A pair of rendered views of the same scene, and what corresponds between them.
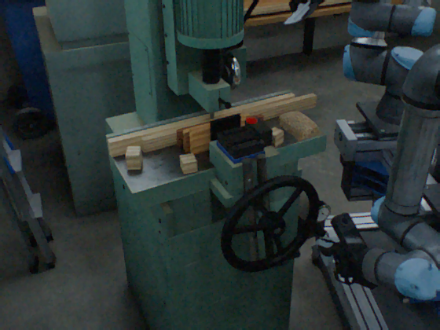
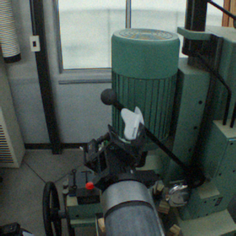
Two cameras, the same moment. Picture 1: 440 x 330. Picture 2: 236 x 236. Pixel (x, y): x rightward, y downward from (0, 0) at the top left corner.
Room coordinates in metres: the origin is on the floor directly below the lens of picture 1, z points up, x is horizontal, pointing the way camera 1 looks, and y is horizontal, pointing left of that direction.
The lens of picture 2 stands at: (1.39, -0.52, 1.62)
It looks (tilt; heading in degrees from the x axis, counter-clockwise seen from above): 31 degrees down; 109
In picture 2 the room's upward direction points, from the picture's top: straight up
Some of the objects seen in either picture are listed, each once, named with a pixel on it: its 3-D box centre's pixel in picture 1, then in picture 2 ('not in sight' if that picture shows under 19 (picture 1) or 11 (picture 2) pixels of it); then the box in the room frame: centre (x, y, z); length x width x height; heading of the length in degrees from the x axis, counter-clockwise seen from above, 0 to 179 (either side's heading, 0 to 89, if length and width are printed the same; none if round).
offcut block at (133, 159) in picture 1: (133, 158); not in sight; (1.11, 0.25, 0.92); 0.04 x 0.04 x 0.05; 3
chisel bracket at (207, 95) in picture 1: (209, 91); (142, 171); (1.29, 0.05, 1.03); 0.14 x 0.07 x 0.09; 28
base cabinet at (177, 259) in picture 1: (199, 243); not in sight; (1.38, 0.10, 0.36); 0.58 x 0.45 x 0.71; 28
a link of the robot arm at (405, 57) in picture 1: (405, 70); not in sight; (1.53, -0.58, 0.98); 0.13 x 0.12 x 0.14; 67
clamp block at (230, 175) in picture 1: (243, 161); (85, 196); (1.10, -0.04, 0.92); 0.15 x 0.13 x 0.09; 118
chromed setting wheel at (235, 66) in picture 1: (229, 71); (182, 193); (1.45, 0.00, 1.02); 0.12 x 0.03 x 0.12; 28
